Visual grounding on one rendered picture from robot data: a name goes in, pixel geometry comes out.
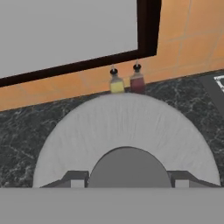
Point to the dark red vinegar bottle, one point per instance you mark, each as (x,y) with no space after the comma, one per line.
(137,83)

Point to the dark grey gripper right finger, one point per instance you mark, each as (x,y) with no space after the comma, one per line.
(180,178)

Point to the dark grey hob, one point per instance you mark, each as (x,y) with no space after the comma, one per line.
(215,90)

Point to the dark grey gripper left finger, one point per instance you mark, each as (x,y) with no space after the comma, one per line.
(76,178)

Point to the dark framed window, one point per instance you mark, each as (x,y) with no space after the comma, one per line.
(58,29)

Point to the yellow oil bottle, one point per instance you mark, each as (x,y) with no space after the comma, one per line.
(117,86)

